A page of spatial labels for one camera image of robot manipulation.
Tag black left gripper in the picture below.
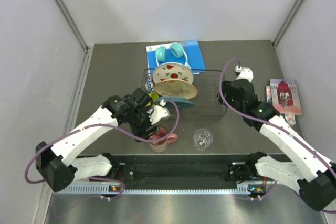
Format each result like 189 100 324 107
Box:
129 105 159 142

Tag lime green bowl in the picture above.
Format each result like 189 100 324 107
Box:
149 92 160 102

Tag patterned blue red bowl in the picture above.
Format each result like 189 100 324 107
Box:
145 74 155 93

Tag pink glass mug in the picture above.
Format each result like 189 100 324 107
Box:
149 127 178 153

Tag orange floral plate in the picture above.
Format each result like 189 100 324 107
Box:
154 79 198 99

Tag teal scalloped plate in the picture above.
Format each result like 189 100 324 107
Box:
154 97 195 108

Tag black wire dish rack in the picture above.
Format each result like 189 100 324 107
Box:
141 69 226 118

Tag white watermelon pattern plate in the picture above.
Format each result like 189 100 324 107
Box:
152 62 194 84

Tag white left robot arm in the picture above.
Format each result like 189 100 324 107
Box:
35 88 170 192

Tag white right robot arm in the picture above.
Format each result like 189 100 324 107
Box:
218 68 335 211

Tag illustrated red castle book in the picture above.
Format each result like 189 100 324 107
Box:
270 79 302 115

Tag clear drinking glass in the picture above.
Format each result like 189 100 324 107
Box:
193 129 213 151

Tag blue folder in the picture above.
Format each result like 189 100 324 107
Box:
146 40 206 74

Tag teal cat ear headphones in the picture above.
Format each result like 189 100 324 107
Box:
154 42 193 71

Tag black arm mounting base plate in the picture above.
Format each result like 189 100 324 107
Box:
108 154 258 182

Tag grey slotted cable duct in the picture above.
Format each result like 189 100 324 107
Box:
60 183 266 195

